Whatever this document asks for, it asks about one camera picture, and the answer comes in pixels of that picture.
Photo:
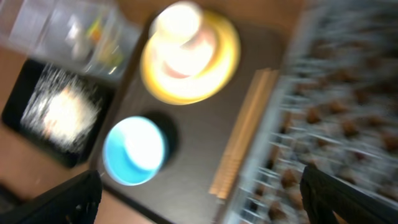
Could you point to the white paper cup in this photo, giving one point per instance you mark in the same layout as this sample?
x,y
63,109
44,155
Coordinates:
x,y
178,23

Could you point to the light blue bowl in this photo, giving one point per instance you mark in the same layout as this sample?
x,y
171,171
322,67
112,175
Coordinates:
x,y
134,151

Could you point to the dark brown serving tray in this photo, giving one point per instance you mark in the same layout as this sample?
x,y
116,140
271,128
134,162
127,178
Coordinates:
x,y
198,133

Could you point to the black plastic tray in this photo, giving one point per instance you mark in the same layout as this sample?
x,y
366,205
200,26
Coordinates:
x,y
18,100

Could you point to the white tissue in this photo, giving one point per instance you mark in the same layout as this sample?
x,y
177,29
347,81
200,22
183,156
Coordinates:
x,y
78,41

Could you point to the clear plastic waste bin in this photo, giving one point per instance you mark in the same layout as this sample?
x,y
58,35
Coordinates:
x,y
38,28

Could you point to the green orange snack wrapper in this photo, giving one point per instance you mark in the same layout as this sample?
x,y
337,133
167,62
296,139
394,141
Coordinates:
x,y
107,50

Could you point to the grey dishwasher rack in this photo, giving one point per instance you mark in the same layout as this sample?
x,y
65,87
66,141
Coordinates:
x,y
335,108

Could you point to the pink bowl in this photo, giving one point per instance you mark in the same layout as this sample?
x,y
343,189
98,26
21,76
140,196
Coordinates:
x,y
188,59

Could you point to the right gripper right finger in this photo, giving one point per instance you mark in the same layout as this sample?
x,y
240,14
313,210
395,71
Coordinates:
x,y
324,196

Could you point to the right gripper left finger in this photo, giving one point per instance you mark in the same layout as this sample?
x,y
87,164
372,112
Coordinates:
x,y
74,201

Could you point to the white rice pile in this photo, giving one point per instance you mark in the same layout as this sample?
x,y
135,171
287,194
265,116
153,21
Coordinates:
x,y
63,109

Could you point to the yellow plate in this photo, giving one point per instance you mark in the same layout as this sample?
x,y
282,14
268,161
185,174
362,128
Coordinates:
x,y
185,91

